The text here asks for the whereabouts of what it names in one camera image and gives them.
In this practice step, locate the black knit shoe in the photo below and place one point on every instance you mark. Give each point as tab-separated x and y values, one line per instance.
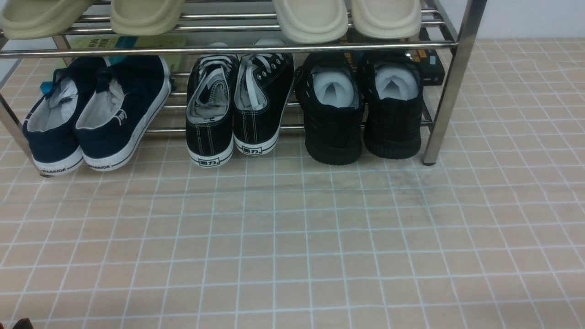
327	92
392	87

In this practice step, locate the silver metal shoe rack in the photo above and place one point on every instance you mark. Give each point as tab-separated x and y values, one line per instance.
459	43

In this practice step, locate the black white sneaker right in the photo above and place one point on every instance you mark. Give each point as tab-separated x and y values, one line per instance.
264	86

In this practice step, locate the black white sneaker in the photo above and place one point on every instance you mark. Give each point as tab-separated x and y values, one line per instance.
264	86
209	109

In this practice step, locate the black white sneaker left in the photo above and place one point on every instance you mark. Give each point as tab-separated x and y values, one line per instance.
209	109

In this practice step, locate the cream slipper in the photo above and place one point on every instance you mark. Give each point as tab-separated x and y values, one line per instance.
312	21
387	19

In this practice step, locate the cream slipper far right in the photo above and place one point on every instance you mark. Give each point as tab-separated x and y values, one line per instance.
387	19

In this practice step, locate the navy canvas sneaker right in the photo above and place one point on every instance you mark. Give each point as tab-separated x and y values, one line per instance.
128	96

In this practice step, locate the navy canvas sneaker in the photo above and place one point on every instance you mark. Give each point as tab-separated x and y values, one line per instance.
49	126
128	96

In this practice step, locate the beige slipper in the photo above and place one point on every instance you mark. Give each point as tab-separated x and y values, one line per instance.
144	17
36	19

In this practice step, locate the navy canvas sneaker left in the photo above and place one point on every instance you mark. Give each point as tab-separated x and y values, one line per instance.
49	126

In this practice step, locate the beige slipper far left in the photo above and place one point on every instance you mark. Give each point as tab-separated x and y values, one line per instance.
36	19

